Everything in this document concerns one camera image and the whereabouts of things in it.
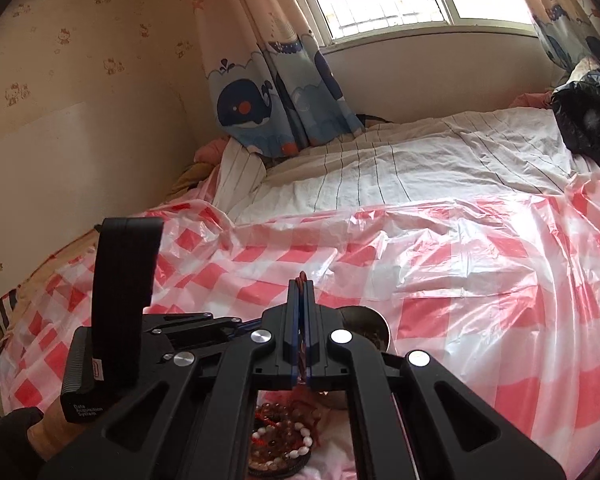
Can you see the yellow bed sheet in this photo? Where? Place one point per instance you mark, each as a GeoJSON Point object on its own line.
{"type": "Point", "coordinates": [55, 265]}

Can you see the whale print curtain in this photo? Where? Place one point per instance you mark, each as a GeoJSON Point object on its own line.
{"type": "Point", "coordinates": [275, 85]}
{"type": "Point", "coordinates": [565, 25]}

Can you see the white striped blanket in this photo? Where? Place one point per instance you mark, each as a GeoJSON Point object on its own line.
{"type": "Point", "coordinates": [405, 160]}

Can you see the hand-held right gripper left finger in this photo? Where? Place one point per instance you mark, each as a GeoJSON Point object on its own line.
{"type": "Point", "coordinates": [294, 340]}

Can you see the red checked plastic sheet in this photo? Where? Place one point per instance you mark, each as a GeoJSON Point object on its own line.
{"type": "Point", "coordinates": [455, 285]}

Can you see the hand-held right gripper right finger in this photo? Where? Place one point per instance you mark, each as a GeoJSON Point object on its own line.
{"type": "Point", "coordinates": [310, 340]}

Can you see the pink cloth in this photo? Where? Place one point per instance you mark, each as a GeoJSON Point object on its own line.
{"type": "Point", "coordinates": [211, 152]}
{"type": "Point", "coordinates": [530, 100]}

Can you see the striped pillow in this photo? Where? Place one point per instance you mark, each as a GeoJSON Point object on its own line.
{"type": "Point", "coordinates": [2, 310]}

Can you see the person's left forearm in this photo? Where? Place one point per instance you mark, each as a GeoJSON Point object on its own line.
{"type": "Point", "coordinates": [5, 440]}

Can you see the person's left hand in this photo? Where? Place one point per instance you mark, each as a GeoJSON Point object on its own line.
{"type": "Point", "coordinates": [50, 430]}

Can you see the round metal tin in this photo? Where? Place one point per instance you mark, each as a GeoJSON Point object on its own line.
{"type": "Point", "coordinates": [367, 330]}

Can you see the black jacket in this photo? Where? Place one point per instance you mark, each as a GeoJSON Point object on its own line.
{"type": "Point", "coordinates": [590, 115]}

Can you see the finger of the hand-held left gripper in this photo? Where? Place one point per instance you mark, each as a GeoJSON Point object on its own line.
{"type": "Point", "coordinates": [205, 337]}
{"type": "Point", "coordinates": [175, 322]}

